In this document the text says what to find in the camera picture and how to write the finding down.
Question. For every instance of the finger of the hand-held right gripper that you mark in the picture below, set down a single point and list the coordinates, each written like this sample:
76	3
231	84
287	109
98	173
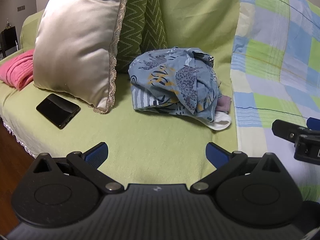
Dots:
314	123
287	129

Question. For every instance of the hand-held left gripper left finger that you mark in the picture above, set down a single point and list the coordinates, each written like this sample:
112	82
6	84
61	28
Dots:
96	153

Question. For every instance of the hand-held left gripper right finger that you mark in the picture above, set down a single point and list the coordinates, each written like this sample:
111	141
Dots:
216	153

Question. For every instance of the blue animal print garment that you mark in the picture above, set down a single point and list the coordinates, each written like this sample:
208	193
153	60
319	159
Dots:
170	80

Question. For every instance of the small mauve cloth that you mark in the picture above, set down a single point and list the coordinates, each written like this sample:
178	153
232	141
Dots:
223	103

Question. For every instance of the green covered sofa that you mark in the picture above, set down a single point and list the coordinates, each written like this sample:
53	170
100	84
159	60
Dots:
150	135

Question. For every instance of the black smartphone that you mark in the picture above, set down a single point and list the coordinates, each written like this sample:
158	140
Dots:
57	110

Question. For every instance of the plaid blue green blanket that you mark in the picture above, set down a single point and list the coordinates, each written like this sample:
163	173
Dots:
270	67

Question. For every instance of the beige satin pillow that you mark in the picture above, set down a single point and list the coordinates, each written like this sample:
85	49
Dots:
75	42

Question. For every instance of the pink towel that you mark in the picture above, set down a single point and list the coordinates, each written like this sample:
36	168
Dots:
17	70

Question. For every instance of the green zigzag pillow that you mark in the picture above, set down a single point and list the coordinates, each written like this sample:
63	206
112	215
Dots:
154	25
132	30

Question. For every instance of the dark furniture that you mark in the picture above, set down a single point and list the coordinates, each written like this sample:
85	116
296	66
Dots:
7	40

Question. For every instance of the wall switch plate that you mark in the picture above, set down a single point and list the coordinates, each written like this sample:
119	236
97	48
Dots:
21	8

